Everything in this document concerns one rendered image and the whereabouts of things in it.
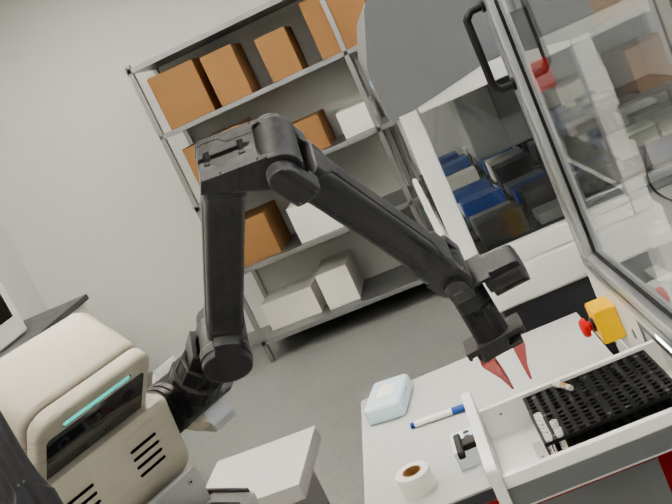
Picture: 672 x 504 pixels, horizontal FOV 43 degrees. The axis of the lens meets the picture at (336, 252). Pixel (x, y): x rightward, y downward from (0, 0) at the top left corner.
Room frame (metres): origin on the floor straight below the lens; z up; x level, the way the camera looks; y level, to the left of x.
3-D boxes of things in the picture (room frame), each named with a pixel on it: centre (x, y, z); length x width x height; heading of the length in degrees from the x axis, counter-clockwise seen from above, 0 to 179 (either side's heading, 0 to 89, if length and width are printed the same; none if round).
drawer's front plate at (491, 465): (1.32, -0.09, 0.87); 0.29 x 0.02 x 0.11; 174
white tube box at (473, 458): (1.55, -0.11, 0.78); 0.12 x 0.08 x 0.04; 84
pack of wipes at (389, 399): (1.94, 0.03, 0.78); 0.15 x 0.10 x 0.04; 162
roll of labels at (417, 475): (1.52, 0.04, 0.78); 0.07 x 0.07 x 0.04
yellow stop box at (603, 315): (1.61, -0.43, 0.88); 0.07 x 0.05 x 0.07; 174
